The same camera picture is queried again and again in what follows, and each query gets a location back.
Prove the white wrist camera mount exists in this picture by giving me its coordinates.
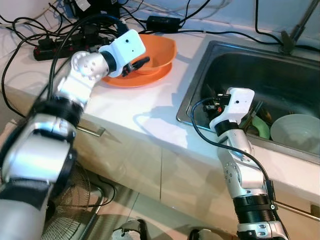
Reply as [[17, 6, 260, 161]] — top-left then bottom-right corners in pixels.
[[209, 87, 256, 132], [98, 28, 147, 79]]

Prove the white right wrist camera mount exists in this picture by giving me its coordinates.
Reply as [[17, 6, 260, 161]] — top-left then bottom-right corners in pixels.
[[209, 87, 256, 132]]

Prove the stainless steel sink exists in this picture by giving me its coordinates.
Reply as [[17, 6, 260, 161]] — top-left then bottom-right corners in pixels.
[[175, 40, 320, 164]]

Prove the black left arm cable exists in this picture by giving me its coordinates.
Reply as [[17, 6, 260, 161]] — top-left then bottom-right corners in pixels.
[[29, 13, 131, 106]]

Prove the orange plastic bowl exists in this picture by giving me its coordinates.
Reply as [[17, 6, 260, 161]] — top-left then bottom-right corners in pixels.
[[130, 33, 178, 76]]

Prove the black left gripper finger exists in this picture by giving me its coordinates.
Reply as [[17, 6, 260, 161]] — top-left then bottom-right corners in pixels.
[[130, 56, 151, 72]]

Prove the translucent white bowl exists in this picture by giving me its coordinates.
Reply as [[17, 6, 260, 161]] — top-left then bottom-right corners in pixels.
[[269, 113, 320, 155]]

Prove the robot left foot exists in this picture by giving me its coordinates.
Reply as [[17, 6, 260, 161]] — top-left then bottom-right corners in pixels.
[[112, 218, 149, 240]]

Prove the green plate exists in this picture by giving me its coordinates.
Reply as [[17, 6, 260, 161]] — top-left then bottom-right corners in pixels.
[[239, 112, 274, 141]]

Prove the black power adapter brick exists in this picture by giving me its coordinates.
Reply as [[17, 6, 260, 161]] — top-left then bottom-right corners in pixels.
[[146, 15, 182, 34]]

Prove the black power strip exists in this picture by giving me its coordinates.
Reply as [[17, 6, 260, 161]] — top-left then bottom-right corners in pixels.
[[33, 30, 101, 62]]

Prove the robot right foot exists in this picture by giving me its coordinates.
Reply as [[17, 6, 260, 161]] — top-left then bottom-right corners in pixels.
[[187, 227, 221, 240]]

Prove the orange plastic plate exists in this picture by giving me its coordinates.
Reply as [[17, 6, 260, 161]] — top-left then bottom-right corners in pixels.
[[101, 59, 174, 89]]

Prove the floor fan with wire grille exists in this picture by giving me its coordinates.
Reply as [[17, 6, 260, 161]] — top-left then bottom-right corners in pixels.
[[42, 159, 116, 240]]

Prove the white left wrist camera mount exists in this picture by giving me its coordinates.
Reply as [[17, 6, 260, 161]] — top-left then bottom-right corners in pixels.
[[98, 28, 147, 79]]

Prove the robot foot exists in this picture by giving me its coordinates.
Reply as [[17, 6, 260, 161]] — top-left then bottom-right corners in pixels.
[[112, 218, 149, 240], [187, 227, 221, 240]]

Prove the dark metal faucet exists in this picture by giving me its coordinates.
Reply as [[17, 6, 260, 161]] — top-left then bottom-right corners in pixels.
[[279, 0, 320, 55]]

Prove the black box with white label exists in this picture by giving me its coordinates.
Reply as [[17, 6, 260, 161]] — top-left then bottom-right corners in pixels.
[[69, 0, 121, 16]]

